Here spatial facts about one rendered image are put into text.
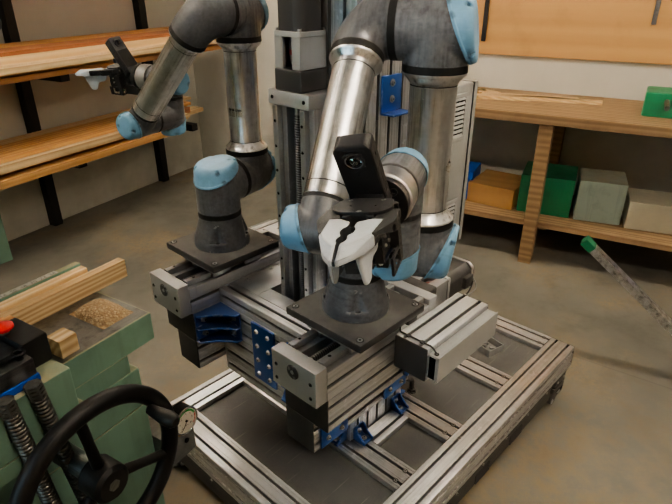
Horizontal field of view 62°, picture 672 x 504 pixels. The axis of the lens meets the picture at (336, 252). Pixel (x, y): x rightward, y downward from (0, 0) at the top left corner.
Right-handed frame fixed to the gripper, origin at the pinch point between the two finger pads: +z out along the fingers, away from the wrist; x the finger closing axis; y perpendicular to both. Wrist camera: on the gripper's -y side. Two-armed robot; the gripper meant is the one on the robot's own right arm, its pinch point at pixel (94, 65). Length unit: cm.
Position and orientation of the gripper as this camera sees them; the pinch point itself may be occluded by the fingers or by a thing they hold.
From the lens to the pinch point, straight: 196.5
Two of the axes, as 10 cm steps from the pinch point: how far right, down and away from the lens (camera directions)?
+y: 0.7, 8.4, 5.5
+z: -8.8, -2.1, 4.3
